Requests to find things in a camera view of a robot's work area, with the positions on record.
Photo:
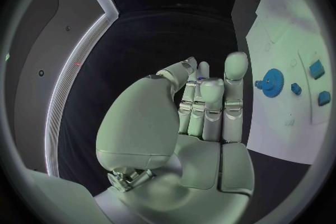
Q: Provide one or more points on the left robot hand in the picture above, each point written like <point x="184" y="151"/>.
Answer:
<point x="162" y="165"/>

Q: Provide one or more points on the white task board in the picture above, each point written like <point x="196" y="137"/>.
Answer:
<point x="280" y="123"/>

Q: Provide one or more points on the small blue peg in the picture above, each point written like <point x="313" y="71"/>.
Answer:
<point x="258" y="83"/>

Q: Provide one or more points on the blue gear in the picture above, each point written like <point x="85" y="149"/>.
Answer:
<point x="273" y="83"/>

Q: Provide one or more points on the blue block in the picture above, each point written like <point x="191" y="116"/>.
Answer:
<point x="317" y="69"/>
<point x="324" y="98"/>

